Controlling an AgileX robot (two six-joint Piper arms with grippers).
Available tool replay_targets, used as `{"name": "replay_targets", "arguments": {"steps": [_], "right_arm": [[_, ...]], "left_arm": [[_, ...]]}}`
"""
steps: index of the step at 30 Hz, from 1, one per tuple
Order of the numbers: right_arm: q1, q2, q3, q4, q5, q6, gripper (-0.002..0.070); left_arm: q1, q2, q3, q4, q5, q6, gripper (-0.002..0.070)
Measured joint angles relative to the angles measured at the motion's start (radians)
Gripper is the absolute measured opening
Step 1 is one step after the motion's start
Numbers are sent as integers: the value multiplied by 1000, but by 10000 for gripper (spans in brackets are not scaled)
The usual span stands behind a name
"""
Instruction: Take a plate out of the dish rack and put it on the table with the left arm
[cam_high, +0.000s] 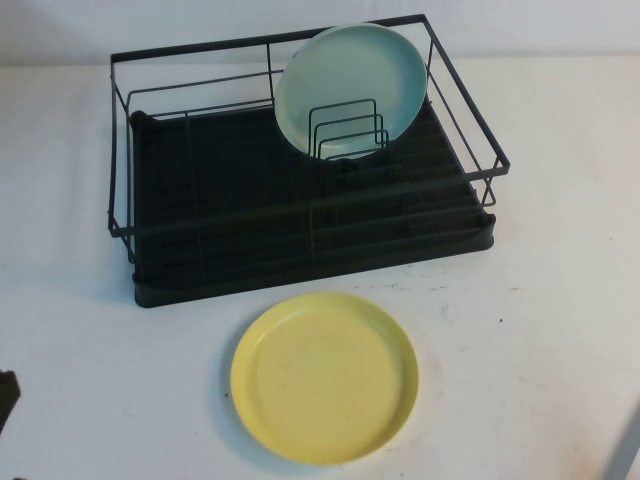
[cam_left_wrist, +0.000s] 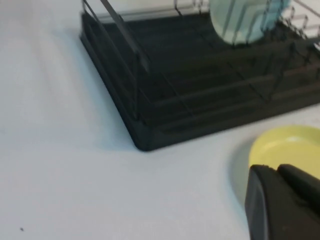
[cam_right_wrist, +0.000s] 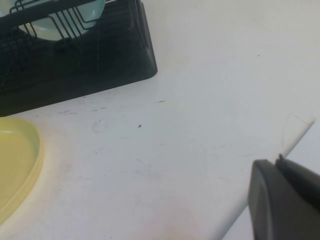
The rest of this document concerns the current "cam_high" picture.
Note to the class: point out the black plastic drain tray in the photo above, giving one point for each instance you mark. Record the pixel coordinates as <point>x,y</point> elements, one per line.
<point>300,280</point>

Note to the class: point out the pale green round plate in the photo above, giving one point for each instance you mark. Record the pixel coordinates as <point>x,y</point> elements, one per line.
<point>350,70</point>

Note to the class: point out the yellow round plate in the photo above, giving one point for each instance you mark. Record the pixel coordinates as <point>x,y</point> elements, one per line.
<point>325,375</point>

